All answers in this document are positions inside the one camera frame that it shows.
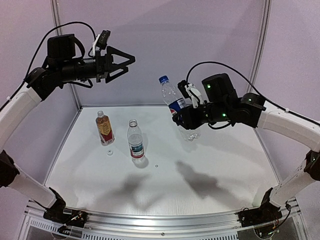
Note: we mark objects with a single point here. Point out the white bottle cap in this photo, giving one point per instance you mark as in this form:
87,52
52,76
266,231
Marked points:
109,152

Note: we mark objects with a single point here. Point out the right aluminium wall post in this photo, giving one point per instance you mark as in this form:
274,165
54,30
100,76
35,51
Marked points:
254,21

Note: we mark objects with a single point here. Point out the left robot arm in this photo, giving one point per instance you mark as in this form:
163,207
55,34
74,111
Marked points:
64,64

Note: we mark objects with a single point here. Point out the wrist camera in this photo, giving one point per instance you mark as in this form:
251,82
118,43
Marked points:
100,42
188,90

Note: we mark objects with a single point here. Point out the blue cap water bottle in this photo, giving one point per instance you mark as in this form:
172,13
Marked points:
175,101

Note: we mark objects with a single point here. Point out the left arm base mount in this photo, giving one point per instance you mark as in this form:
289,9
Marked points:
67,217

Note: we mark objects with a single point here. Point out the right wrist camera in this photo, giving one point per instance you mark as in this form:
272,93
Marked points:
188,90

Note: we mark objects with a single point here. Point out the gold label drink bottle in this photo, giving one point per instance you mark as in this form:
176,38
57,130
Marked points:
104,129

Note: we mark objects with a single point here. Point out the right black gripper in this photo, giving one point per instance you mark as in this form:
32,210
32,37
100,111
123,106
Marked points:
200,114

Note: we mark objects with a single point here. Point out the red cap water bottle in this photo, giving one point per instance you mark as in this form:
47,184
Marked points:
135,142

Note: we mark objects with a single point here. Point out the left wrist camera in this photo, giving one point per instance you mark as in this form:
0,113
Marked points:
100,42

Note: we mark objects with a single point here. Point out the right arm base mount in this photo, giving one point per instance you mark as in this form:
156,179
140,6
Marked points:
265,218

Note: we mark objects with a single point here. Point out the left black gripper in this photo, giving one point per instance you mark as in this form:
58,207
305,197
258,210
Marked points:
99,66

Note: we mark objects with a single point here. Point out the aluminium front rail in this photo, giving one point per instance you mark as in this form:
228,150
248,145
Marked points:
215,226

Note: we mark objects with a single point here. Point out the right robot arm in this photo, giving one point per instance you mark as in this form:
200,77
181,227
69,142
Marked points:
253,110

